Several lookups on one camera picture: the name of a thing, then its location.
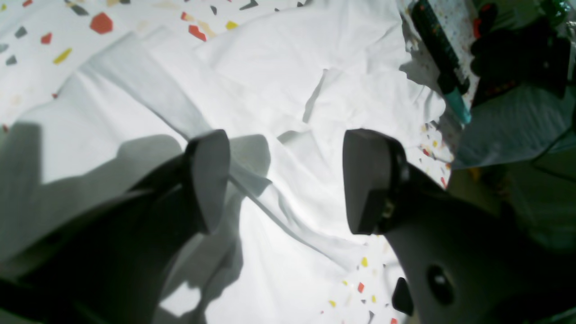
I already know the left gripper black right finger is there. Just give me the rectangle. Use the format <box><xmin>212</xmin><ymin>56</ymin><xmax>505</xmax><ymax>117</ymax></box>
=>
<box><xmin>343</xmin><ymin>129</ymin><xmax>576</xmax><ymax>324</ymax></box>

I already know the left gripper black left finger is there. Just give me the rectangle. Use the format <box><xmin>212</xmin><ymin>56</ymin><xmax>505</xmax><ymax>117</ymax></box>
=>
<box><xmin>1</xmin><ymin>130</ymin><xmax>231</xmax><ymax>324</ymax></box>

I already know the white T-shirt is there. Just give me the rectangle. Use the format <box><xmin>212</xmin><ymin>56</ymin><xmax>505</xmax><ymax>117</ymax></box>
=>
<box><xmin>1</xmin><ymin>0</ymin><xmax>445</xmax><ymax>324</ymax></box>

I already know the terrazzo pattern table cloth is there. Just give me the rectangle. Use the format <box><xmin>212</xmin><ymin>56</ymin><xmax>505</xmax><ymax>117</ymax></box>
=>
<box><xmin>1</xmin><ymin>0</ymin><xmax>445</xmax><ymax>324</ymax></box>

